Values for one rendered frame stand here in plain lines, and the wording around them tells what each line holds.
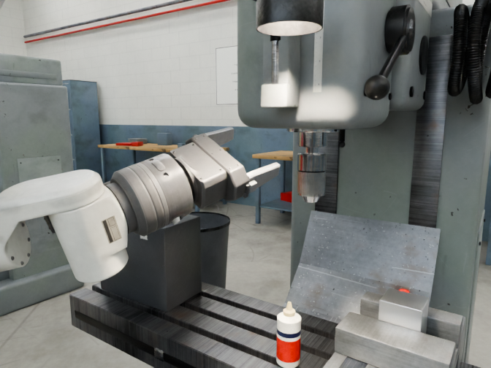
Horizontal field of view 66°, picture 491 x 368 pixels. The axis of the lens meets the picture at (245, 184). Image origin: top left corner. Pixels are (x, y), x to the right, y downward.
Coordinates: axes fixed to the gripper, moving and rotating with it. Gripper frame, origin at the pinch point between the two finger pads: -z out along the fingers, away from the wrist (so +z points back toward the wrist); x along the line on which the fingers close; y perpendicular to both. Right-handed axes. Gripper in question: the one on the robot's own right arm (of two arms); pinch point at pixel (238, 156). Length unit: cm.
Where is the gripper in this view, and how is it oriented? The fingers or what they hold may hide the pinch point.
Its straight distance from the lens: 56.7
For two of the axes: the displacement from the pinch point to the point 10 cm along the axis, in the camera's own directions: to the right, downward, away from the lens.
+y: -0.9, 7.4, 6.7
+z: -7.6, 3.8, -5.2
